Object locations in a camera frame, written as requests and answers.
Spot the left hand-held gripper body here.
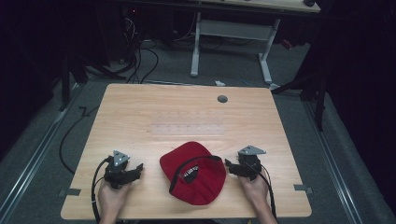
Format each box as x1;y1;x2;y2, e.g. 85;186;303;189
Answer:
103;149;135;190

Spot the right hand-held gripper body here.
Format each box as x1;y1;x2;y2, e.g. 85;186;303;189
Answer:
235;145;267;182

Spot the red baseball cap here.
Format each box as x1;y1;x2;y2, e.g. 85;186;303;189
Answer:
159;141;228;206

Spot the person's left hand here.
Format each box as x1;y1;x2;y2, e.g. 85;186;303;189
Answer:
97;178;134;217

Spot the person's right hand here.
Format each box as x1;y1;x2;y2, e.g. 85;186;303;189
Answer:
238;175;270;210

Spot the grey tape strip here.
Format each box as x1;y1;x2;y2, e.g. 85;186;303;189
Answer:
293;184;314;194
59;188;82;198

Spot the black stand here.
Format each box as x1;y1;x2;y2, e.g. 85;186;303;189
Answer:
58;54;127;112
270;66;331;133

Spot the white-framed desk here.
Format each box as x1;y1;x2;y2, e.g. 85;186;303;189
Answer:
190;0;321;86

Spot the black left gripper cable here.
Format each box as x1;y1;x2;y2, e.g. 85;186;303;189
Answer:
91;156;114;224

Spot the black floor cable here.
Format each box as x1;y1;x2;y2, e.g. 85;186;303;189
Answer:
58;105;101;175

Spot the metal floor rail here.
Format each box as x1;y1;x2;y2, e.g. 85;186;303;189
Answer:
303;100;366;224
0;83;86;220

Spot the bundle of black cables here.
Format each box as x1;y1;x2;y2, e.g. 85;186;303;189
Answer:
120;15;160;85

